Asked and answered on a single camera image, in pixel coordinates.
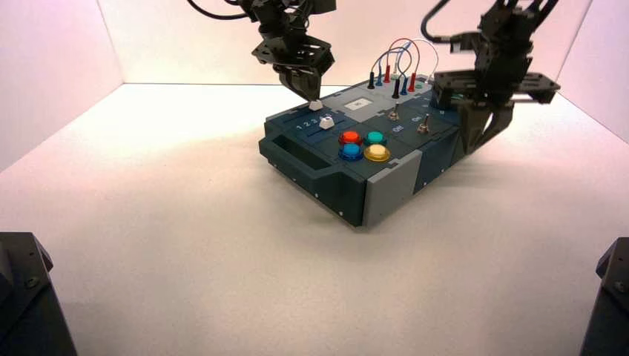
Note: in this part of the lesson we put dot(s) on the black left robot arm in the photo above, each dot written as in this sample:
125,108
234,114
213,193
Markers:
280,17

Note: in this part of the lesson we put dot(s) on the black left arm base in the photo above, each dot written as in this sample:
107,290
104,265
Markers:
24,304

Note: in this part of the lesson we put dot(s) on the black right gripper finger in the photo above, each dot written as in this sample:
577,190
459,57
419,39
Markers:
497,120
471,128

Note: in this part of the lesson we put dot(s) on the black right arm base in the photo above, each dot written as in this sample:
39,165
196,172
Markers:
609,309

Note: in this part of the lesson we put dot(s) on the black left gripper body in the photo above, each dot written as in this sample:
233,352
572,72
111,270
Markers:
295,53

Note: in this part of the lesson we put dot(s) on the blue round push button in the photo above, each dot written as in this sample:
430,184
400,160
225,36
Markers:
351,152

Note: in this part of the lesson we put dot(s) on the metal toggle switch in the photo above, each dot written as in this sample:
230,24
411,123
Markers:
393,115
422,128

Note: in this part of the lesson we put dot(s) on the white slider knob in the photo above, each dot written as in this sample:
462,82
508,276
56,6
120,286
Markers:
316,105
326,123

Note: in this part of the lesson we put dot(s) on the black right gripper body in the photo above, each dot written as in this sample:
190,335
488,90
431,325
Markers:
501,64

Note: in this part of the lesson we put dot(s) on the yellow round push button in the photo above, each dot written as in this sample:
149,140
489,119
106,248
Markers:
377,153

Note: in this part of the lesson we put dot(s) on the red round push button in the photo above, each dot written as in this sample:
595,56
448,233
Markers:
350,137

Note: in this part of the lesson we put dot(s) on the green round push button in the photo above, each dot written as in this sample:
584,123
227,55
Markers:
375,138

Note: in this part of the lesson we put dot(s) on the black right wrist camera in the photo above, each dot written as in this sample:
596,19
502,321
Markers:
464,44

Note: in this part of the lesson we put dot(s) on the dark teal modular task box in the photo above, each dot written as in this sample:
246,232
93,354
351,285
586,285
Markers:
339,189

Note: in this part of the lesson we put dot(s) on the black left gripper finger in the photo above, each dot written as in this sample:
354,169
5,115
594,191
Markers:
315,86
295,81

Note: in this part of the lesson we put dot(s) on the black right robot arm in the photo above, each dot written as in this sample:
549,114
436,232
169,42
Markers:
521,9

